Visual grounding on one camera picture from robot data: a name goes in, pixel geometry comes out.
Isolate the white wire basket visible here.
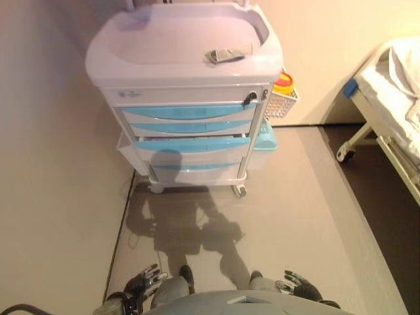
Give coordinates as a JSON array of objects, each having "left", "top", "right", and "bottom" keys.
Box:
[{"left": 264, "top": 88, "right": 300, "bottom": 119}]

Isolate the silver left robot leg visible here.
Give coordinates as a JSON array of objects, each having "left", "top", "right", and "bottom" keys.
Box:
[{"left": 152, "top": 264, "right": 196, "bottom": 309}]

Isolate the grey packet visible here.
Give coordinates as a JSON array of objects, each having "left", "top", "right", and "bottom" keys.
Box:
[{"left": 205, "top": 44, "right": 253, "bottom": 64}]

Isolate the yellow sharps container red lid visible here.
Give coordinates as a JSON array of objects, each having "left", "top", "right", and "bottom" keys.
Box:
[{"left": 274, "top": 72, "right": 293, "bottom": 96}]

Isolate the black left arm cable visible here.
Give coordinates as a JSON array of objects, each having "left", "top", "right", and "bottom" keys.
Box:
[{"left": 0, "top": 303, "right": 39, "bottom": 315}]

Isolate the shallow blue white cart drawer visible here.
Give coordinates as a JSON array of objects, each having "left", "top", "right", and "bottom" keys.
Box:
[
  {"left": 120, "top": 101, "right": 259, "bottom": 123},
  {"left": 126, "top": 119, "right": 255, "bottom": 136}
]

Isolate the blue bed corner pad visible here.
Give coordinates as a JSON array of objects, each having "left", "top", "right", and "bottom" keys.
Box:
[{"left": 343, "top": 78, "right": 361, "bottom": 98}]

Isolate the light blue waste bin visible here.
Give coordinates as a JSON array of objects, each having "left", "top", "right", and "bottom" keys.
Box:
[{"left": 247, "top": 119, "right": 279, "bottom": 171}]

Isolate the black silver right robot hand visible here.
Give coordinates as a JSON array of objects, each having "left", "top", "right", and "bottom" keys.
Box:
[{"left": 274, "top": 269, "right": 324, "bottom": 303}]

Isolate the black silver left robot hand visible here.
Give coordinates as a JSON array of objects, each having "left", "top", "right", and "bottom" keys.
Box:
[{"left": 123, "top": 264, "right": 168, "bottom": 301}]

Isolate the white side bin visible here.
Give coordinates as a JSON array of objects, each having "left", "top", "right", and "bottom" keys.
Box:
[{"left": 116, "top": 131, "right": 142, "bottom": 165}]

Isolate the white black bed caster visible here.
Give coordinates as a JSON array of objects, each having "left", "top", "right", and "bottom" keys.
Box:
[{"left": 336, "top": 143, "right": 356, "bottom": 164}]

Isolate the thin white floor cable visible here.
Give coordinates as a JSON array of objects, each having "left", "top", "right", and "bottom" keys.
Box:
[{"left": 127, "top": 226, "right": 165, "bottom": 275}]

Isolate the white hospital bed frame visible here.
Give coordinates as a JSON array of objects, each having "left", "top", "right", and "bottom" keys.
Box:
[{"left": 336, "top": 37, "right": 420, "bottom": 198}]

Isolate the white bed sheet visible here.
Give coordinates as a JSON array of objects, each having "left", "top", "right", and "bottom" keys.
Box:
[{"left": 356, "top": 39, "right": 420, "bottom": 138}]

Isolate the grey robot torso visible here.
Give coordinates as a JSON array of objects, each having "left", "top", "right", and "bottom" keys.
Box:
[{"left": 140, "top": 288, "right": 355, "bottom": 315}]

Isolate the white blue medical cart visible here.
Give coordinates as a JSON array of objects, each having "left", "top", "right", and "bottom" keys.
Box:
[{"left": 85, "top": 0, "right": 285, "bottom": 198}]

